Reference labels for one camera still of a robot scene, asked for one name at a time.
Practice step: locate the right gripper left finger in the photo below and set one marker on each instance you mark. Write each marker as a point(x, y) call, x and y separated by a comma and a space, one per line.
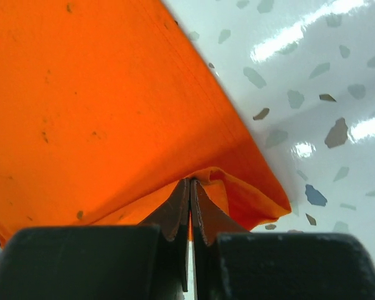
point(170, 273)

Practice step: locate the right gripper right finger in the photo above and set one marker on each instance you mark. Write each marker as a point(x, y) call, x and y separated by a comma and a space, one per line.
point(208, 220)

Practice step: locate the orange t shirt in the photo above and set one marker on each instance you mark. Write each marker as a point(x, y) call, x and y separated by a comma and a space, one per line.
point(104, 106)

